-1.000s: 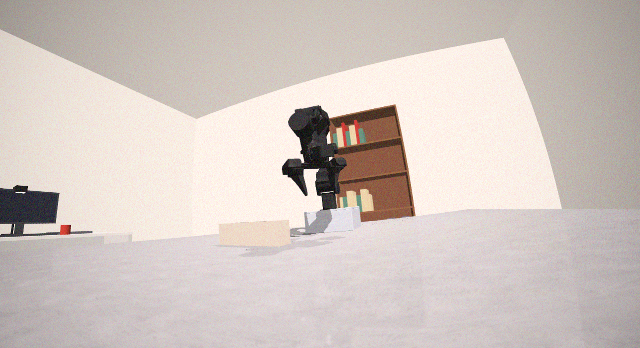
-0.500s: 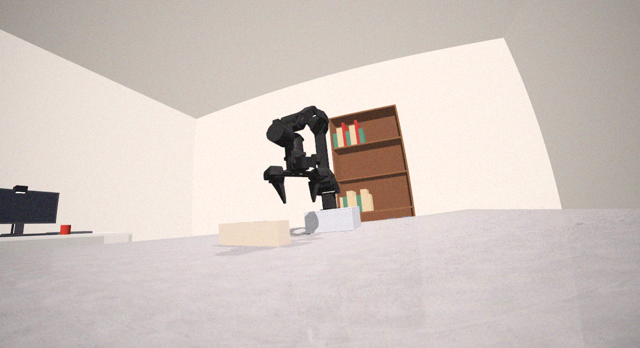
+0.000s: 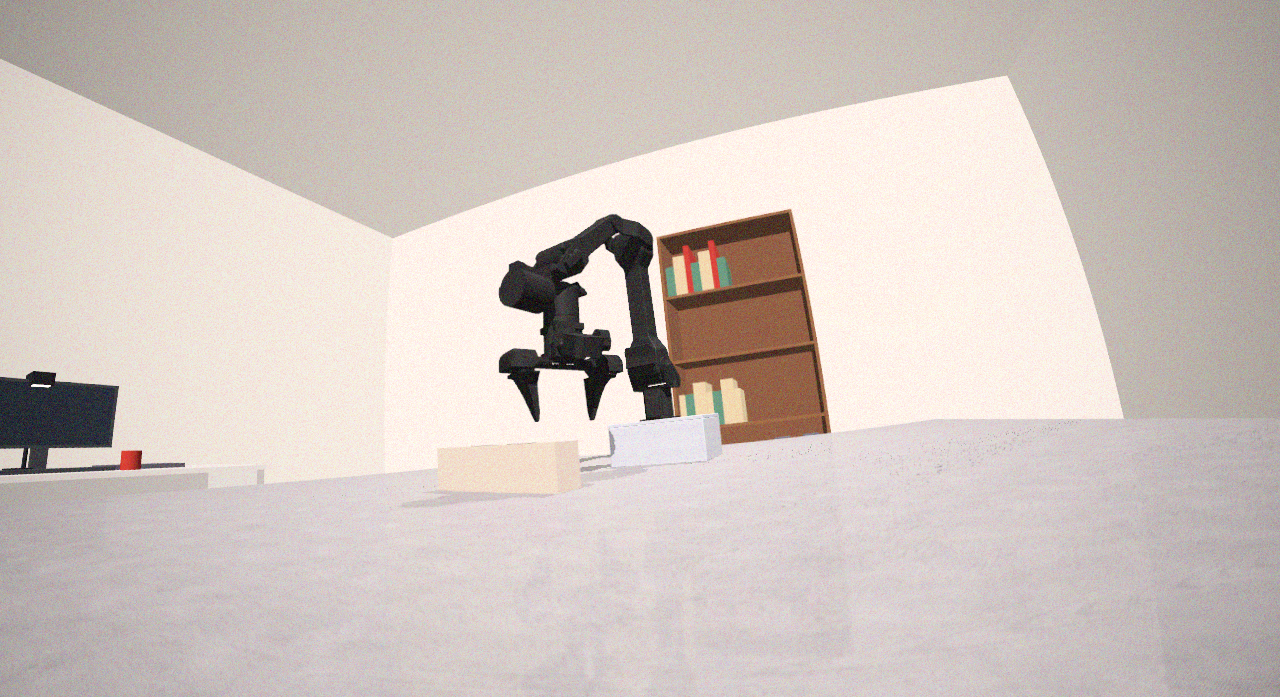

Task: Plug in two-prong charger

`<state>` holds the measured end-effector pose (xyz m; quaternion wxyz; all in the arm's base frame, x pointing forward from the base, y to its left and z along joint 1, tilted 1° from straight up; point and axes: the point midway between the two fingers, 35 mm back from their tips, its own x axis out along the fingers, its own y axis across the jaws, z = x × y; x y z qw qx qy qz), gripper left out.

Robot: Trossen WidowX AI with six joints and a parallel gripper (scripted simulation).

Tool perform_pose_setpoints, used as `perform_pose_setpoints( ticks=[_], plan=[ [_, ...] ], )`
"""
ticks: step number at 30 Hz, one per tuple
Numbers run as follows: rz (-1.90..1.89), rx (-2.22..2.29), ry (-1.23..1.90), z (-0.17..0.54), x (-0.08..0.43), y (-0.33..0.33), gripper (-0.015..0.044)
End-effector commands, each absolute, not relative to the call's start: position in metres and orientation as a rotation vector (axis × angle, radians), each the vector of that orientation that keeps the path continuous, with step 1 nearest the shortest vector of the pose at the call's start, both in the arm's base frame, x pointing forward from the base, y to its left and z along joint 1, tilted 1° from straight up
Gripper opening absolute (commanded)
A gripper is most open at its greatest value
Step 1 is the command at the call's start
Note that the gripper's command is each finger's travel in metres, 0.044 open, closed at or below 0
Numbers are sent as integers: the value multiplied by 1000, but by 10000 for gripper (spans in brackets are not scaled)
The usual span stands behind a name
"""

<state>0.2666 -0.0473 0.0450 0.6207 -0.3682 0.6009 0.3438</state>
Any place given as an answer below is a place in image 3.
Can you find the beige power strip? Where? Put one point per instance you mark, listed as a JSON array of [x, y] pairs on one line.
[[530, 468]]

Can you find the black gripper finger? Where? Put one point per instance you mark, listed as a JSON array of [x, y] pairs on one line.
[[526, 381], [593, 389]]

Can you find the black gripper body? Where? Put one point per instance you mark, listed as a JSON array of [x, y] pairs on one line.
[[517, 359]]

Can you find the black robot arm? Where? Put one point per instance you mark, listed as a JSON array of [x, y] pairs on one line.
[[541, 288]]

